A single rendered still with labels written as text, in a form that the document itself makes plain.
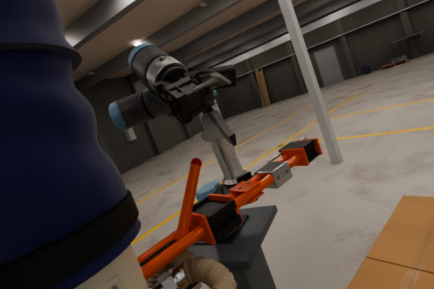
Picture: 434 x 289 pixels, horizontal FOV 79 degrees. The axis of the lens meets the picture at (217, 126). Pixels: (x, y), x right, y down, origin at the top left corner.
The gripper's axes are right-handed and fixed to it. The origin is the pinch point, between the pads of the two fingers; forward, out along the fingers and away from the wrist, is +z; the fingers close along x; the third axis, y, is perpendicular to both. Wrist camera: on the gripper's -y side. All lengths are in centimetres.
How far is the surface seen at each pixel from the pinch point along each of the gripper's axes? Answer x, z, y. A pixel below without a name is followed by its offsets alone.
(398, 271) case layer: -94, 36, -51
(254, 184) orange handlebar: -18.6, 3.5, -0.9
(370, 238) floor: -190, 14, -115
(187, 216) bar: -13.4, 3.1, 16.0
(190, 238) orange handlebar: -14.2, 6.5, 17.9
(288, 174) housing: -23.6, 4.4, -11.5
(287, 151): -24.9, -1.8, -18.2
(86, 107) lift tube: 11.1, -6.0, 21.7
